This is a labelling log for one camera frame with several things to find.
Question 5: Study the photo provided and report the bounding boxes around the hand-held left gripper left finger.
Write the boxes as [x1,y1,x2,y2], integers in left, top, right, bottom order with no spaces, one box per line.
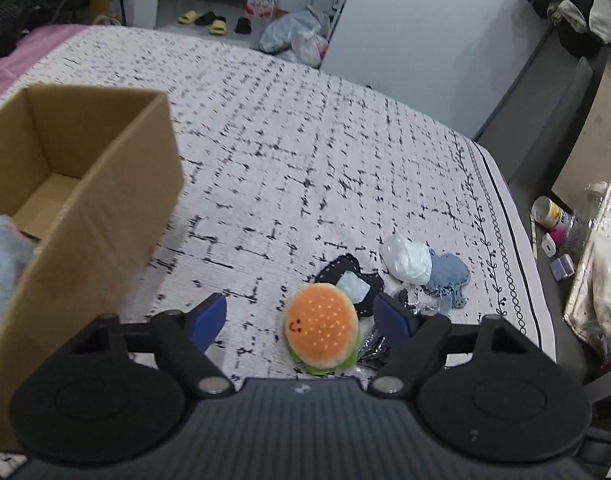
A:
[74,292,235,395]

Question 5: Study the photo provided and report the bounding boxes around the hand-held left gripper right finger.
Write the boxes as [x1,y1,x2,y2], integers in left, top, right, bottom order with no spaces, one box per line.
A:
[368,292,535,395]

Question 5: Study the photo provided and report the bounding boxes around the hamburger plush toy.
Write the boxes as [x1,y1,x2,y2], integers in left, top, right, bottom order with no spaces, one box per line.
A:
[284,283,359,375]

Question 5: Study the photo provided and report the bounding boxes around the cardboard box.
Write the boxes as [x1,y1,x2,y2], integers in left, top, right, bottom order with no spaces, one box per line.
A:
[0,82,186,453]

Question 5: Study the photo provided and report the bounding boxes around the fluffy grey plush toy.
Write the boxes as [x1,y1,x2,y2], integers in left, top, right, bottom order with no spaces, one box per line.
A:
[0,215,36,326]

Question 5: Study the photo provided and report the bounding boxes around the dark shiny plastic wrapper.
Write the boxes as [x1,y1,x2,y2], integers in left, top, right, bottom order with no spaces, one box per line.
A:
[356,321,393,367]

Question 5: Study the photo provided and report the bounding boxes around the small clear plastic packet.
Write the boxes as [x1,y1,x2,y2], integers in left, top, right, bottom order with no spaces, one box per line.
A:
[335,271,370,305]

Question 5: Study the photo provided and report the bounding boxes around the black knitted pouch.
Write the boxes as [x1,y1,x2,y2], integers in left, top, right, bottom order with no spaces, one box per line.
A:
[313,253,386,318]

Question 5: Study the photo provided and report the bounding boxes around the white cloth bundle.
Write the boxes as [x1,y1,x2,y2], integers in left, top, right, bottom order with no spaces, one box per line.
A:
[380,233,433,286]

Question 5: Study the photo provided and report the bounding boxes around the blue knitted octopus toy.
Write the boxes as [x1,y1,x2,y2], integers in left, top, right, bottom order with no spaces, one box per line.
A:
[424,250,471,315]

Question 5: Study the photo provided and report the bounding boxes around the small purple box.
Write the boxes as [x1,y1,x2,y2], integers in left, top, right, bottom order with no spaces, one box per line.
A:
[549,254,577,281]

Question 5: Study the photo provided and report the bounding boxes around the yellow label can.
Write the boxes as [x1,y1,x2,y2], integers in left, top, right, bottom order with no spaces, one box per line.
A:
[530,196,575,232]

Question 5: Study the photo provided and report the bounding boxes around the floral plastic bag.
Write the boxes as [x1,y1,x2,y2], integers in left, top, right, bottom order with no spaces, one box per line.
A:
[563,165,611,366]

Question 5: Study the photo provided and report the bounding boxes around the clear plastic bottle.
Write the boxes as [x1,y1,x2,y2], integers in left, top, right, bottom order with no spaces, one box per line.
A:
[565,182,611,261]

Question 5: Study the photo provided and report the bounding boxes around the grey bedside bench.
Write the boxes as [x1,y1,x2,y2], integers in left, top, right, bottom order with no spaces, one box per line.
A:
[473,30,609,361]

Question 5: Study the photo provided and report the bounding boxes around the white plastic bag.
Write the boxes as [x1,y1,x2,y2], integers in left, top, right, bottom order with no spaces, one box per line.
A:
[290,29,330,67]

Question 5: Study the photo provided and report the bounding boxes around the grey plastic bag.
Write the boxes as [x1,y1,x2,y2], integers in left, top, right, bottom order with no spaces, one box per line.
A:
[258,10,331,54]

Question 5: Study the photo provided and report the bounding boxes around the red and white bag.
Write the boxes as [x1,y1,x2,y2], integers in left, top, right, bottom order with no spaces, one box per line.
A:
[244,0,277,20]

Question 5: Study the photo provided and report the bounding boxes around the pink bed sheet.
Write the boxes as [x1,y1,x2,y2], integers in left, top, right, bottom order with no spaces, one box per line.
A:
[0,24,89,111]

